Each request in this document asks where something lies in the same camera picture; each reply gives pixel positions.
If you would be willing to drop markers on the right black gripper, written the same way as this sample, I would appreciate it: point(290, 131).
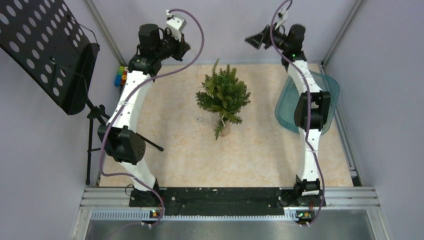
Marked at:
point(263, 38)

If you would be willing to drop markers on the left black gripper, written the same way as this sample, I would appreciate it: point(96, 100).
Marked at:
point(182, 47)

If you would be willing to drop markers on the small green christmas tree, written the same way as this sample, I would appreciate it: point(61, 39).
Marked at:
point(244, 100)

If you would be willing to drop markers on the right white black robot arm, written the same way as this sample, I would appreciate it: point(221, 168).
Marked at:
point(310, 114)

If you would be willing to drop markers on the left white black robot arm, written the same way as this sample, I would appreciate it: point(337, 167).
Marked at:
point(122, 141)

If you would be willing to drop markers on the stacked colourful brick toy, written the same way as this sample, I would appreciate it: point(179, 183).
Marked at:
point(121, 76)

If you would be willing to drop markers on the black perforated music stand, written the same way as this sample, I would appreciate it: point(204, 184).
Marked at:
point(46, 40)

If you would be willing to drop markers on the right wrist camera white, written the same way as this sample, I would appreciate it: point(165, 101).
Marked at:
point(282, 17)

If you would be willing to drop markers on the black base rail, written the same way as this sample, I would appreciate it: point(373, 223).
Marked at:
point(224, 201)

